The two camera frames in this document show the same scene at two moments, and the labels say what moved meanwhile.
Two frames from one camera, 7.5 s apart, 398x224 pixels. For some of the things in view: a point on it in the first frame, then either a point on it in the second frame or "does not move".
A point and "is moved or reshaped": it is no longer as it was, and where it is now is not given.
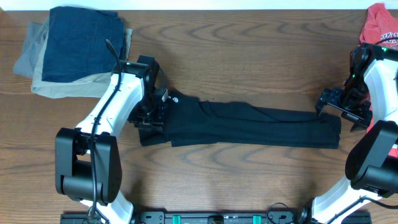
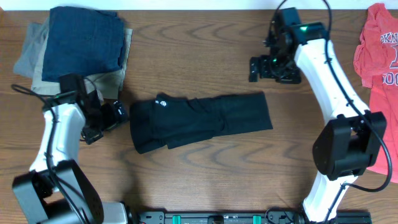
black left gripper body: x=150 y=112 -> x=107 y=116
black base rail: x=219 y=217 does not move
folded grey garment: x=36 y=37 does not move
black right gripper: x=362 y=118 -> x=293 y=77
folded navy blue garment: x=75 y=45 does not move
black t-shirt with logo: x=190 y=121 is moved or reshaped
